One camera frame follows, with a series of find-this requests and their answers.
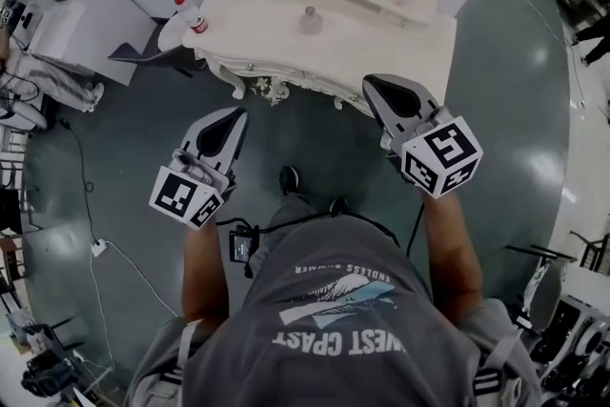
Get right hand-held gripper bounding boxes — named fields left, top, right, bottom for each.
left=362, top=73, right=483, bottom=199

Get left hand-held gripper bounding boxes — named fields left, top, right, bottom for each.
left=149, top=107, right=250, bottom=230

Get person's right forearm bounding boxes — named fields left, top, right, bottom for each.
left=421, top=190, right=485, bottom=331

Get person's left forearm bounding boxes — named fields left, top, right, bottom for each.
left=180, top=214, right=231, bottom=325

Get cream ornate dressing table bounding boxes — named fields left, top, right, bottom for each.
left=182, top=0, right=459, bottom=120

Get person's left black shoe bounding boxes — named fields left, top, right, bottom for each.
left=278, top=165, right=301, bottom=196

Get person's grey trousers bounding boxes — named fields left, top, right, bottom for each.
left=247, top=193, right=377, bottom=282

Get black handheld screen device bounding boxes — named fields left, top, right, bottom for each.
left=228, top=226, right=261, bottom=264

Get white round stool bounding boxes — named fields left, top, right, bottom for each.
left=158, top=11, right=196, bottom=51

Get red-capped plastic water bottle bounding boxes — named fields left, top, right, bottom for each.
left=172, top=0, right=211, bottom=35

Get dark grey floor mat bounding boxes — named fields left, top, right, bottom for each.
left=107, top=41, right=194, bottom=78

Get white ornate chair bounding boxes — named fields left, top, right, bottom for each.
left=517, top=259, right=569, bottom=335

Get black metal chair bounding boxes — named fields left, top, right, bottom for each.
left=569, top=231, right=610, bottom=274

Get person's grey printed t-shirt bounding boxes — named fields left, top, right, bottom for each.
left=126, top=212, right=544, bottom=407

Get black equipment bag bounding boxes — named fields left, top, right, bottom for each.
left=21, top=323, right=90, bottom=397

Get stack of black white furniture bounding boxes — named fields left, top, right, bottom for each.
left=528, top=295, right=610, bottom=407

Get grey braided cable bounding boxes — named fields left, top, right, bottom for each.
left=127, top=50, right=167, bottom=64

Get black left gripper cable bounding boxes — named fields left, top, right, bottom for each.
left=213, top=210, right=399, bottom=249

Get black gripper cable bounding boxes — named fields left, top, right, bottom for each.
left=404, top=197, right=426, bottom=259
left=213, top=210, right=399, bottom=249

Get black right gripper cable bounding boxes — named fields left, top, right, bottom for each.
left=404, top=197, right=426, bottom=259

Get black floor cable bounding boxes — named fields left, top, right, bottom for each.
left=56, top=117, right=102, bottom=247

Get white floor cable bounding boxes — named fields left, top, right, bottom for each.
left=89, top=240, right=183, bottom=380

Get black metal table frame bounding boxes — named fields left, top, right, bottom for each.
left=504, top=243, right=579, bottom=264

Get grey harness strap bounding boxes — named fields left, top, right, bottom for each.
left=164, top=318, right=204, bottom=397
left=471, top=326, right=523, bottom=397

